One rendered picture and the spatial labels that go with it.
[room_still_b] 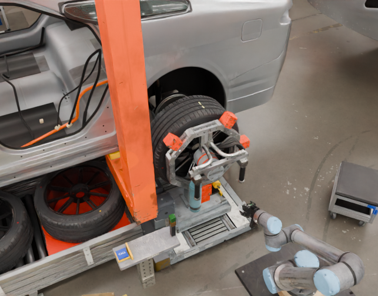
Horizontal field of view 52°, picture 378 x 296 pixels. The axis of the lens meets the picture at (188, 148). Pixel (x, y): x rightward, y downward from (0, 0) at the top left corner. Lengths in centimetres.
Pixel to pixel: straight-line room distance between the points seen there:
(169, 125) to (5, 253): 138
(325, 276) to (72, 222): 172
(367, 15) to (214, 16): 222
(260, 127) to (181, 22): 205
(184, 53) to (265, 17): 64
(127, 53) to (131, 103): 28
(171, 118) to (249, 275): 118
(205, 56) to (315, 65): 298
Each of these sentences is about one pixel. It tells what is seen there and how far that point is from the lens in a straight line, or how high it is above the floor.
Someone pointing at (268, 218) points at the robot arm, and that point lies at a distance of 236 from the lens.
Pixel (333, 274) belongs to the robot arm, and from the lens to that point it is 196.
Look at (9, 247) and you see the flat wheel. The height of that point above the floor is 48.
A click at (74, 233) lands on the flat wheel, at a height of 40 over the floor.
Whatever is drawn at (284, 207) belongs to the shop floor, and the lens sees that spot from 360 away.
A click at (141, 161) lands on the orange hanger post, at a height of 110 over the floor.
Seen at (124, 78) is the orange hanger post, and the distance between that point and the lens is 196.
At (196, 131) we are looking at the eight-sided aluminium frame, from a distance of 249.
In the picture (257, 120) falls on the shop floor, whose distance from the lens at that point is 443.
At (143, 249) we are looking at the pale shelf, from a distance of 273.
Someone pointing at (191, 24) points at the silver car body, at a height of 161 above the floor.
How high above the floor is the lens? 274
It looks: 43 degrees down
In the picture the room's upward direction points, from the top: straight up
